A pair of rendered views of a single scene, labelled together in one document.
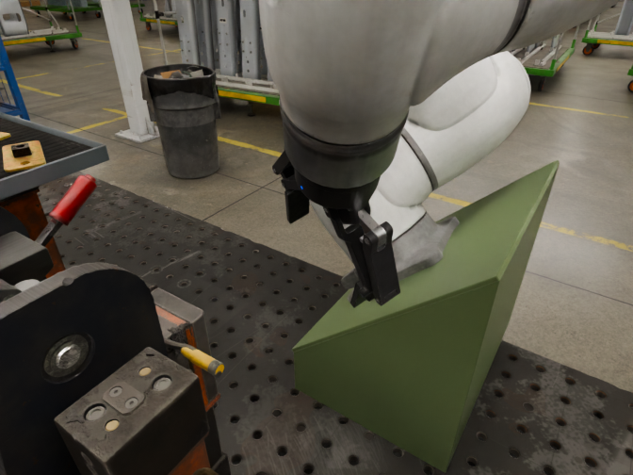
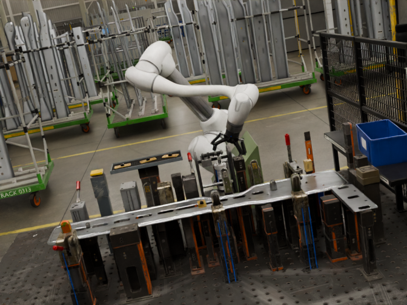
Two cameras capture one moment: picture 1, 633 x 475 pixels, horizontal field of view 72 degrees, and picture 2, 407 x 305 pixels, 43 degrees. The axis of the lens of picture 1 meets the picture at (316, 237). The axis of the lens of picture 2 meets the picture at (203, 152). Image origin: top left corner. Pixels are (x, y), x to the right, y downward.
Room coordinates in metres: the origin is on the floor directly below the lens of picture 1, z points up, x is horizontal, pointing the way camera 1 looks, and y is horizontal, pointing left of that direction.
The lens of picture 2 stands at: (-1.75, 1.68, 1.89)
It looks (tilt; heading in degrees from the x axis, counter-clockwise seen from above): 16 degrees down; 325
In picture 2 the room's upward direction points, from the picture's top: 11 degrees counter-clockwise
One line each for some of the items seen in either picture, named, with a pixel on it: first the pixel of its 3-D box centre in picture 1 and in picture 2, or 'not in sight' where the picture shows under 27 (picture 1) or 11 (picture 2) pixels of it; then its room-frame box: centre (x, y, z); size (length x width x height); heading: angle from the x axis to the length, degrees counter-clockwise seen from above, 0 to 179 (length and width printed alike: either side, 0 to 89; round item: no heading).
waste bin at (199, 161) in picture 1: (186, 122); not in sight; (3.11, 0.94, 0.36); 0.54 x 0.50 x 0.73; 146
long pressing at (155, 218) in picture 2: not in sight; (197, 206); (0.12, 0.44, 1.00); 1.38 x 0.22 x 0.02; 57
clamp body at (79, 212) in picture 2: not in sight; (86, 238); (0.58, 0.83, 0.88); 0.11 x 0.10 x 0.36; 147
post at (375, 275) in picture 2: not in sight; (367, 242); (-0.54, 0.11, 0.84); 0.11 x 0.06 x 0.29; 147
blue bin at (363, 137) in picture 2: not in sight; (381, 141); (-0.30, -0.38, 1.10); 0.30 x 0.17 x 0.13; 139
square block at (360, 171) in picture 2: not in sight; (370, 206); (-0.39, -0.13, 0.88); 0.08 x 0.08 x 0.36; 57
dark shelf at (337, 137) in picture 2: not in sight; (372, 151); (-0.20, -0.44, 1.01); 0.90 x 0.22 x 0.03; 147
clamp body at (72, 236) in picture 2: not in sight; (76, 273); (0.28, 1.01, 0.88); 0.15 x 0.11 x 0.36; 147
